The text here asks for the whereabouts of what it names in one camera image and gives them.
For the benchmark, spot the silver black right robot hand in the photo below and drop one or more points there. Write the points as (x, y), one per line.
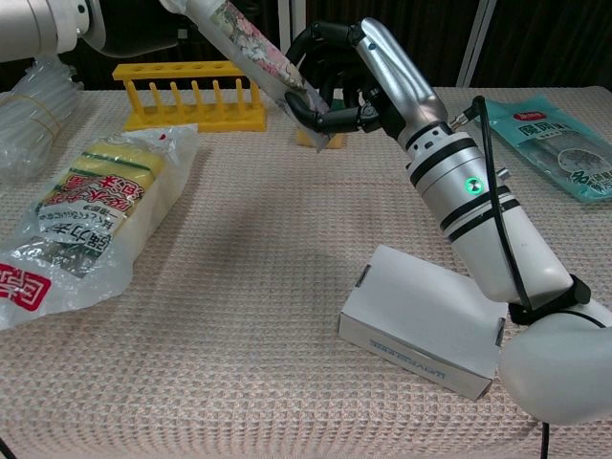
(401, 81)

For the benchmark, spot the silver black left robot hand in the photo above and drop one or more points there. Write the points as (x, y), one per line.
(134, 38)

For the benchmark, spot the white tube with floral print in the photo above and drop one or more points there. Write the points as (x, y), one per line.
(258, 55)

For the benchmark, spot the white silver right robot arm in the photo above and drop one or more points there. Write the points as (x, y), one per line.
(478, 215)

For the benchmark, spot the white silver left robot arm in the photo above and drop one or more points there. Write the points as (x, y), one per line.
(33, 28)

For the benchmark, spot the yellow plastic test tube rack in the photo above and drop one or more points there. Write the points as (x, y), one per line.
(191, 122)

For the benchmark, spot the dark pleated curtain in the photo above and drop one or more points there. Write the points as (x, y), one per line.
(12, 76)
(201, 53)
(554, 43)
(430, 38)

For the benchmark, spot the yellow sponge with green pad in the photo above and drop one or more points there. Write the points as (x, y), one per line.
(334, 141)

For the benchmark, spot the bundle of clear plastic tubes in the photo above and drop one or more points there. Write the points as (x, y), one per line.
(33, 119)

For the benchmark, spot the teal cleaning cloth package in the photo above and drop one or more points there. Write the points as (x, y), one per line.
(550, 143)

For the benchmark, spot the clear plastic pack of sponges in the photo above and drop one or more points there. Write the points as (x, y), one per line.
(95, 205)

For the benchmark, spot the white cardboard box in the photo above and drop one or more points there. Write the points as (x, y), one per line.
(416, 306)

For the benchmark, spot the beige waffle tablecloth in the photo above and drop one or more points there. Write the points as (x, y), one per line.
(215, 287)

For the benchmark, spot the white frame post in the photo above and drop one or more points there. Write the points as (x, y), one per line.
(288, 24)
(475, 43)

